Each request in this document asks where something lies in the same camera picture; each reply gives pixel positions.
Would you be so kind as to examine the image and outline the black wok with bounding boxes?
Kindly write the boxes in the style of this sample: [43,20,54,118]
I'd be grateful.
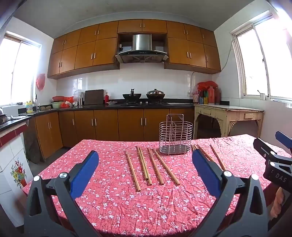
[122,88,142,102]

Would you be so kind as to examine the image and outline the dark sack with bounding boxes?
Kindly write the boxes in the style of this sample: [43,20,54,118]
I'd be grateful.
[24,131,45,164]

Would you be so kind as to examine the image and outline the tall red plastic bottle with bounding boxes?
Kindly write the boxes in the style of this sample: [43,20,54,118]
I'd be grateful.
[208,86,216,105]

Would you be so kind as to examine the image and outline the wok with metal lid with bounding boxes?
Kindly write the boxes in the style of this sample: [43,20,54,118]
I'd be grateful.
[146,89,166,101]

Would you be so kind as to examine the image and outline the white flower-decal panel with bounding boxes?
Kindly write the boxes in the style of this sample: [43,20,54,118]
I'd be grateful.
[0,132,34,228]

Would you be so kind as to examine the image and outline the red plastic bag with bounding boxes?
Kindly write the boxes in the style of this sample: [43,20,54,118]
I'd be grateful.
[60,96,74,108]
[36,73,45,90]
[197,81,218,92]

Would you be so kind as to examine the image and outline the steel wire chopstick holder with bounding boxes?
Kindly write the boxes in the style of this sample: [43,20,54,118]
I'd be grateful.
[158,113,193,155]

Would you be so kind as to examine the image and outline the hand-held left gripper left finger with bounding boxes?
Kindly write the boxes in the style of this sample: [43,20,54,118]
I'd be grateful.
[24,150,101,237]

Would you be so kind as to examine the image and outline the cream wooden side table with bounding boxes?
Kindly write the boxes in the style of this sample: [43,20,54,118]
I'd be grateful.
[194,104,264,138]

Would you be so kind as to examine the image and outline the stainless steel range hood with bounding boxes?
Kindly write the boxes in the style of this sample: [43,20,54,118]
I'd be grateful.
[115,34,169,64]

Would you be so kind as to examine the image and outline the black kitchen countertop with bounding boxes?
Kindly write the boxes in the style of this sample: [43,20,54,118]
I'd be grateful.
[0,98,195,133]

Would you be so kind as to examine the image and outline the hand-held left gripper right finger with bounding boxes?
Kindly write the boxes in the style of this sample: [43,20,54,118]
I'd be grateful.
[192,149,268,237]

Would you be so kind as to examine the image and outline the dark wooden cutting board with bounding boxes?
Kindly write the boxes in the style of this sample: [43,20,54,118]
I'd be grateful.
[84,89,105,105]

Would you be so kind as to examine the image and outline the white wall cable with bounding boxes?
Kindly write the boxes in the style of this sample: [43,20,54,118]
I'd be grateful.
[189,72,197,93]

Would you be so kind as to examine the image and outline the metal pot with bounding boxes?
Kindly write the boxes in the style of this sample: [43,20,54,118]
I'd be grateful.
[0,107,9,126]

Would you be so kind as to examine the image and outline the black gas stove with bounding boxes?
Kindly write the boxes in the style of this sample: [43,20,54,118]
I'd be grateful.
[120,101,169,106]

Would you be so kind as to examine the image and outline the sliding glass window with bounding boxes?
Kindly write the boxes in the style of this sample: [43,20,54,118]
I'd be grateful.
[230,10,292,102]
[0,32,43,106]

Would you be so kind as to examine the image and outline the brown wooden wall cabinets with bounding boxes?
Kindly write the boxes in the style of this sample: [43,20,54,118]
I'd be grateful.
[47,20,221,80]

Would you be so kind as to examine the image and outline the person's right hand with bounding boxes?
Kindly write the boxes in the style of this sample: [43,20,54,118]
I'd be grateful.
[270,187,286,219]

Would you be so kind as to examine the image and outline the brown wooden base cabinets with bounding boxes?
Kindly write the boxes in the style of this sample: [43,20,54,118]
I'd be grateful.
[27,108,195,160]

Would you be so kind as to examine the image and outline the red floral tablecloth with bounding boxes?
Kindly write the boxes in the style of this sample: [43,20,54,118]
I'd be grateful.
[23,134,283,237]

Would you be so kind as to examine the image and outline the black wall cable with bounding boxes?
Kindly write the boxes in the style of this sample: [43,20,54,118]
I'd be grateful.
[221,34,235,73]

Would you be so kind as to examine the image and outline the green plastic basin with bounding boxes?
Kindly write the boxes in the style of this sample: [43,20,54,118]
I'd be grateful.
[51,101,69,109]

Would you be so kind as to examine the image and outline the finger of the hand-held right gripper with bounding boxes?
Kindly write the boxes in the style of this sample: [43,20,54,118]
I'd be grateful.
[253,137,277,161]
[275,131,292,160]

